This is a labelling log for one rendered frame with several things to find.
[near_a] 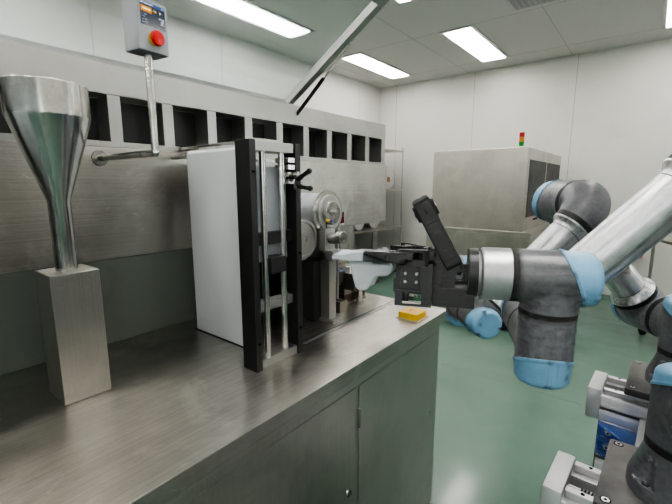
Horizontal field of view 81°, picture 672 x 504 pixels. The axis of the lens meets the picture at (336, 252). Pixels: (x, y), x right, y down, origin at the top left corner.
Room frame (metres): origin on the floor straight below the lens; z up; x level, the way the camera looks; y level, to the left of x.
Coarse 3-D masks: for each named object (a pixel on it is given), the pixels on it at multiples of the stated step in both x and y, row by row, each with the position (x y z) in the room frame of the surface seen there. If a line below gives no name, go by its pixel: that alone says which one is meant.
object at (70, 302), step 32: (32, 128) 0.74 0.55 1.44; (64, 128) 0.76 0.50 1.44; (32, 160) 0.76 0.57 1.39; (64, 160) 0.77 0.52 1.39; (64, 192) 0.79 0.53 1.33; (64, 224) 0.79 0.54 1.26; (64, 256) 0.78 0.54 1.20; (64, 288) 0.75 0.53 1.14; (96, 288) 0.80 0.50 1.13; (64, 320) 0.75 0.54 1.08; (96, 320) 0.79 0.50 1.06; (64, 352) 0.74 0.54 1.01; (96, 352) 0.79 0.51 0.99; (64, 384) 0.74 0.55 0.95; (96, 384) 0.78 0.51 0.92
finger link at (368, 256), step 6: (366, 252) 0.56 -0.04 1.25; (372, 252) 0.56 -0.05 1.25; (378, 252) 0.56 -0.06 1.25; (384, 252) 0.55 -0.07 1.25; (390, 252) 0.55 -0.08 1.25; (396, 252) 0.55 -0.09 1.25; (402, 252) 0.56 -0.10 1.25; (408, 252) 0.57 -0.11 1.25; (366, 258) 0.56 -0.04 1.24; (372, 258) 0.56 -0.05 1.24; (378, 258) 0.56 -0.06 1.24; (384, 258) 0.55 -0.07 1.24; (390, 258) 0.55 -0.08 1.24; (396, 258) 0.55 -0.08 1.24; (402, 258) 0.55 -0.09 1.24; (408, 258) 0.55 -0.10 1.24; (414, 258) 0.56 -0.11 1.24
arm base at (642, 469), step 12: (648, 444) 0.61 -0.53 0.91; (636, 456) 0.63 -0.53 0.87; (648, 456) 0.60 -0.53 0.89; (660, 456) 0.58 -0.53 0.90; (636, 468) 0.61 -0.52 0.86; (648, 468) 0.60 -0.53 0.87; (660, 468) 0.58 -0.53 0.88; (636, 480) 0.60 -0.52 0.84; (648, 480) 0.60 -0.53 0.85; (660, 480) 0.57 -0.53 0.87; (636, 492) 0.60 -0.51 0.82; (648, 492) 0.58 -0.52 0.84; (660, 492) 0.57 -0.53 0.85
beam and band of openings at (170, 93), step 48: (0, 48) 0.93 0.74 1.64; (96, 96) 1.12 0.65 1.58; (144, 96) 1.18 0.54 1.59; (192, 96) 1.30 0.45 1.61; (240, 96) 1.44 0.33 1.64; (96, 144) 1.07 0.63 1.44; (144, 144) 1.17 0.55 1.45; (192, 144) 1.37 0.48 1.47; (336, 144) 1.98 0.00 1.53; (384, 144) 2.20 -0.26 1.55
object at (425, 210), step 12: (420, 204) 0.57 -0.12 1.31; (432, 204) 0.57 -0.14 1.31; (420, 216) 0.57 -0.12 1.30; (432, 216) 0.56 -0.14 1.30; (432, 228) 0.56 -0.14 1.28; (444, 228) 0.56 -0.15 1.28; (432, 240) 0.56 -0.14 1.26; (444, 240) 0.56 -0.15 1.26; (444, 252) 0.55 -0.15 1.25; (456, 252) 0.55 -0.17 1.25; (444, 264) 0.55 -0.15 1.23; (456, 264) 0.55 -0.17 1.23
